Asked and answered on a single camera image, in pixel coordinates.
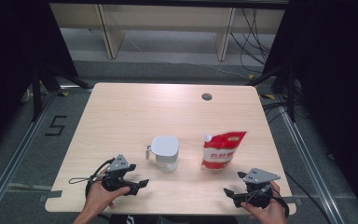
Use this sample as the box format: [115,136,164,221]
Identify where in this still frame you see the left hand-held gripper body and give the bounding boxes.
[101,153,133,195]

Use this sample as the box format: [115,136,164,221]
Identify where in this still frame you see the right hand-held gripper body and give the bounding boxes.
[233,167,282,209]

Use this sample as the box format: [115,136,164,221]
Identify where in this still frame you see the red and white spouted pouch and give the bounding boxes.
[200,131,248,171]

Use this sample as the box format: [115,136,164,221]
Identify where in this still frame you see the clear jar with grey lid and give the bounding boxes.
[145,134,180,173]

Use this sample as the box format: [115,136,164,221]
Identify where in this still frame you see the person's left hand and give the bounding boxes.
[82,166,131,216]

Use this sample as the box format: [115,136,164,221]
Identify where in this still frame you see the person's right hand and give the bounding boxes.
[241,180,288,224]

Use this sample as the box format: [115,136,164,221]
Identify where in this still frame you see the grey tape strip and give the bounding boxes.
[38,189,63,203]
[281,196,298,206]

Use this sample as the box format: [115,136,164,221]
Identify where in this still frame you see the person's dark clothing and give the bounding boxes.
[109,214,239,224]

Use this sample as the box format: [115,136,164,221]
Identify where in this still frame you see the black metal stand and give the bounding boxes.
[246,64,296,123]
[30,62,91,123]

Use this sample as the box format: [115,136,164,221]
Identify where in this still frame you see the black curtain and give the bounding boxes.
[262,0,358,218]
[0,0,79,160]

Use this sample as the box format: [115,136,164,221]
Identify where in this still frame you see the beige wooden shelf unit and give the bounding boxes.
[49,3,286,62]

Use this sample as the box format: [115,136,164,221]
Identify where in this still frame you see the black strap on left gripper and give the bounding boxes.
[85,158,116,199]

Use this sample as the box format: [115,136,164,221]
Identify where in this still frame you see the black strap on gripper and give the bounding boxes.
[85,158,116,199]
[268,186,291,218]

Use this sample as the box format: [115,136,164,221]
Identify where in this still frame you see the thin grey cord loop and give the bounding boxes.
[68,175,93,185]

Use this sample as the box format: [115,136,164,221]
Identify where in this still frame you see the black strap on right gripper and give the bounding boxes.
[268,186,291,218]

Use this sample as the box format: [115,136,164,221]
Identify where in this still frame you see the black floor cable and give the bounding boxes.
[283,171,334,224]

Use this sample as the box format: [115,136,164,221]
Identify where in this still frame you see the metal floor rail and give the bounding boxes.
[274,96,339,224]
[0,92,58,217]

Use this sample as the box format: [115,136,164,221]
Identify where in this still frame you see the black cables by stand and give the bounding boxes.
[261,101,310,124]

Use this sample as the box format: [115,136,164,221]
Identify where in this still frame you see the bundle of black cables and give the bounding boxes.
[229,7,272,75]

